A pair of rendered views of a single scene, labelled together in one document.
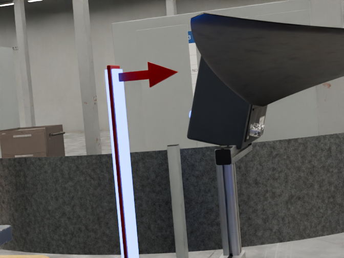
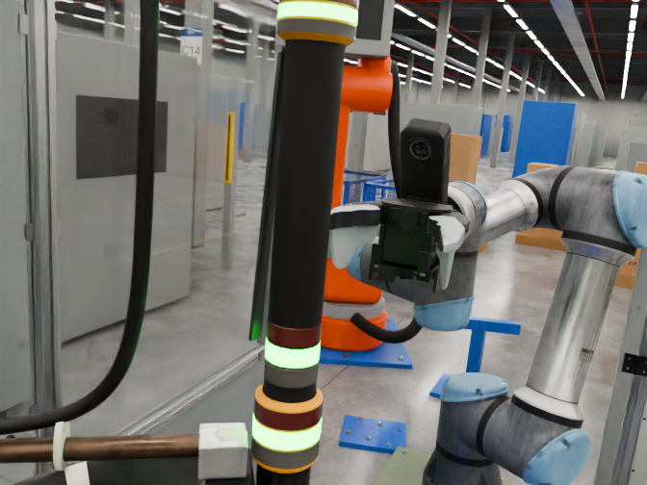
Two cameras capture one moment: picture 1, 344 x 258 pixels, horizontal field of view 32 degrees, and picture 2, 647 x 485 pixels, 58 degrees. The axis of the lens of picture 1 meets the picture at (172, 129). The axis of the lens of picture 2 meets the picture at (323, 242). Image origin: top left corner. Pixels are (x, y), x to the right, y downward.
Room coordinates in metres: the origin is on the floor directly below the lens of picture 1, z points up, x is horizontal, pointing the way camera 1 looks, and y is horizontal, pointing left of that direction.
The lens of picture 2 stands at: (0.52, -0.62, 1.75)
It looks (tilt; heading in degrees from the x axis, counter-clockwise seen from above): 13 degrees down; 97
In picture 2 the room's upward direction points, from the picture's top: 5 degrees clockwise
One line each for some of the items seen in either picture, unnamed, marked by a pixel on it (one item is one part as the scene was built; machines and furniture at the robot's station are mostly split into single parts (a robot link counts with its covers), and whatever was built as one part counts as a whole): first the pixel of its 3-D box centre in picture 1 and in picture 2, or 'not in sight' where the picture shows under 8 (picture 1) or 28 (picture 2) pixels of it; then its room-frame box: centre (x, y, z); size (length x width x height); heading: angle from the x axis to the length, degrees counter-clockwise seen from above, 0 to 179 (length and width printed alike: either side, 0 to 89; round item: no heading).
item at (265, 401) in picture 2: not in sight; (287, 422); (0.47, -0.28, 1.56); 0.04 x 0.04 x 0.05
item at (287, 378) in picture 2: not in sight; (291, 367); (0.47, -0.28, 1.59); 0.03 x 0.03 x 0.01
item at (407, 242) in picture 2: not in sight; (420, 235); (0.55, 0.00, 1.63); 0.12 x 0.08 x 0.09; 73
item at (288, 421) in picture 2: not in sight; (288, 404); (0.47, -0.28, 1.57); 0.04 x 0.04 x 0.01
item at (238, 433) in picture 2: not in sight; (230, 444); (0.43, -0.29, 1.54); 0.02 x 0.02 x 0.02; 18
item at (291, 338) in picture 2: not in sight; (294, 328); (0.47, -0.28, 1.62); 0.03 x 0.03 x 0.01
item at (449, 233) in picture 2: not in sight; (444, 257); (0.57, -0.11, 1.64); 0.09 x 0.03 x 0.06; 99
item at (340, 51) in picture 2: not in sight; (301, 228); (0.47, -0.28, 1.68); 0.03 x 0.03 x 0.21
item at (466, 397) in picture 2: not in sight; (475, 411); (0.71, 0.42, 1.23); 0.13 x 0.12 x 0.14; 133
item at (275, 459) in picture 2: not in sight; (285, 441); (0.47, -0.28, 1.54); 0.04 x 0.04 x 0.01
